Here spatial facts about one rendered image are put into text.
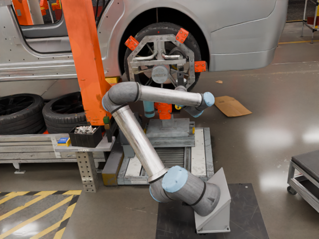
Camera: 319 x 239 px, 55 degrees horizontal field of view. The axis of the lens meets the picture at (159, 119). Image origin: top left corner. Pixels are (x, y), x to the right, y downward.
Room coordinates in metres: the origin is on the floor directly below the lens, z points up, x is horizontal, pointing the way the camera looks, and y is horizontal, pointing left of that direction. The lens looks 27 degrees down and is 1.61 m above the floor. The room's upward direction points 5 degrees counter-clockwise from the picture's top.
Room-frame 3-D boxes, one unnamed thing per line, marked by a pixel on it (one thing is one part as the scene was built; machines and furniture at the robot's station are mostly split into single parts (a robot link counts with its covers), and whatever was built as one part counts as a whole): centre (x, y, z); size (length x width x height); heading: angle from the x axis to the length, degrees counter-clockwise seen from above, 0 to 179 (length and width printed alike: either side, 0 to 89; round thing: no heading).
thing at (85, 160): (2.03, 0.61, 0.21); 0.10 x 0.10 x 0.42; 82
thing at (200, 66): (2.39, -0.37, 0.85); 0.09 x 0.08 x 0.07; 82
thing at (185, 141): (2.60, -0.08, 0.13); 0.50 x 0.36 x 0.10; 82
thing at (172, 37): (2.43, -0.06, 0.85); 0.54 x 0.07 x 0.54; 82
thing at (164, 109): (2.47, -0.06, 0.48); 0.16 x 0.12 x 0.17; 172
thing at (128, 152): (2.48, 0.25, 0.26); 0.42 x 0.18 x 0.35; 172
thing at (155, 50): (2.32, 0.06, 1.03); 0.19 x 0.18 x 0.11; 172
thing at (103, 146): (2.03, 0.58, 0.44); 0.43 x 0.17 x 0.03; 82
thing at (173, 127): (2.60, -0.08, 0.32); 0.40 x 0.30 x 0.28; 82
